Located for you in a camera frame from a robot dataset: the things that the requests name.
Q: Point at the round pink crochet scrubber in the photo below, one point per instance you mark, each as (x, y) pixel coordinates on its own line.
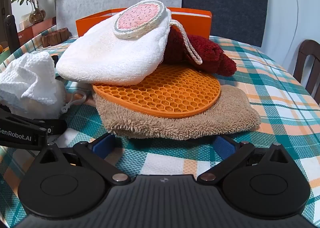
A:
(140, 18)

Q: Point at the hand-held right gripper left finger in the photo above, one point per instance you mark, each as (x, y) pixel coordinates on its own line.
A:
(103, 146)

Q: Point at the orange cardboard box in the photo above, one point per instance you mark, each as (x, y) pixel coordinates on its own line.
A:
(197, 25)

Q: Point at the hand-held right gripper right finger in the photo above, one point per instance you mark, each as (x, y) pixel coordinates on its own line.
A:
(225, 147)

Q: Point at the small white box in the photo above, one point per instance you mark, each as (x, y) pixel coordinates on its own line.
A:
(25, 24)

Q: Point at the dark wooden chair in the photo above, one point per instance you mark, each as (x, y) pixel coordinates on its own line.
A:
(307, 68)
(12, 33)

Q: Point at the dark grey felt panel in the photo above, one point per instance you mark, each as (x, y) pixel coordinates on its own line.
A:
(225, 1)

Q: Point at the beige fluffy towel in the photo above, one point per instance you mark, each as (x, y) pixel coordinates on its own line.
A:
(200, 125)

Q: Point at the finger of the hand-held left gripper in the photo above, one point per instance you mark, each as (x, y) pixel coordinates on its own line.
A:
(51, 125)

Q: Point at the brown carved wooden holder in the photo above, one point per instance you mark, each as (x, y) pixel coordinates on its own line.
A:
(55, 37)

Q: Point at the dark red terry towel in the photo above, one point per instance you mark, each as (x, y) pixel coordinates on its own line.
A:
(212, 53)

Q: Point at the plaid tablecloth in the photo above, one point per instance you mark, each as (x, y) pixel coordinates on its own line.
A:
(275, 118)

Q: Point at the white terry towel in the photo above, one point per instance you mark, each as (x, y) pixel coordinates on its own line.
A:
(100, 55)

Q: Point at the white knitted cloth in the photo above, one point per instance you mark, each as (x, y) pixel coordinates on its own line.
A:
(30, 73)

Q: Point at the orange honeycomb silicone mat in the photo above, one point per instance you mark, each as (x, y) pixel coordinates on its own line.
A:
(162, 93)

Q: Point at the red-brown box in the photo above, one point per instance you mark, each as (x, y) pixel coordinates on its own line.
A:
(37, 29)

